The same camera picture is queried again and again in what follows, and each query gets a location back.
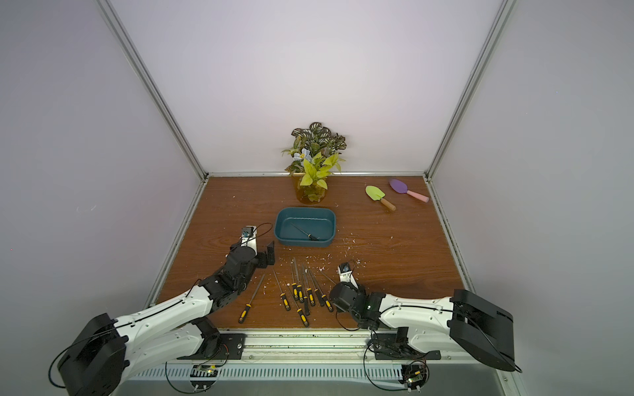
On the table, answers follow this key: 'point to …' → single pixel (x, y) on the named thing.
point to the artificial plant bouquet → (314, 150)
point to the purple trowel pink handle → (402, 187)
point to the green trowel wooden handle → (376, 194)
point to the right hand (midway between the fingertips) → (338, 289)
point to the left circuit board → (203, 376)
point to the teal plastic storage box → (305, 227)
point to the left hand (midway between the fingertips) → (265, 241)
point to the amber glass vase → (310, 195)
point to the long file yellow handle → (244, 312)
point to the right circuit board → (413, 375)
